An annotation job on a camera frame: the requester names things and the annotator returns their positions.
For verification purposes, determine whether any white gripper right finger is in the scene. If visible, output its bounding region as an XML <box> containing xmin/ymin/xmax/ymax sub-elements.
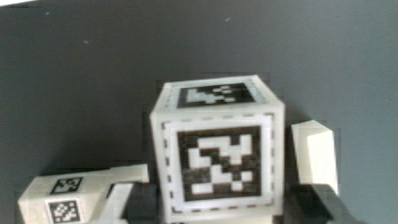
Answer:
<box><xmin>294</xmin><ymin>184</ymin><xmax>356</xmax><ymax>224</ymax></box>

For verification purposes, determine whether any white tagged cube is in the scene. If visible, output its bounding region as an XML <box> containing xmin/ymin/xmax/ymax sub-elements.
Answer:
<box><xmin>150</xmin><ymin>75</ymin><xmax>285</xmax><ymax>224</ymax></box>

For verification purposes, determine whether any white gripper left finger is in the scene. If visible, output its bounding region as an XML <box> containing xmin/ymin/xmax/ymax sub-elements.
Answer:
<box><xmin>104</xmin><ymin>183</ymin><xmax>159</xmax><ymax>224</ymax></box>

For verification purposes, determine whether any white tagged base sheet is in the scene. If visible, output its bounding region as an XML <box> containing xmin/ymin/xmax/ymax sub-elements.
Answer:
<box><xmin>0</xmin><ymin>0</ymin><xmax>36</xmax><ymax>7</ymax></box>

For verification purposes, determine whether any white chair back frame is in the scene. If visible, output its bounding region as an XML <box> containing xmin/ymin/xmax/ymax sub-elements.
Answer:
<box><xmin>292</xmin><ymin>120</ymin><xmax>340</xmax><ymax>192</ymax></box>

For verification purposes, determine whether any white chair leg block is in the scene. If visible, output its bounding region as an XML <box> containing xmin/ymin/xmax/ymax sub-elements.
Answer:
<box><xmin>19</xmin><ymin>164</ymin><xmax>150</xmax><ymax>224</ymax></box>

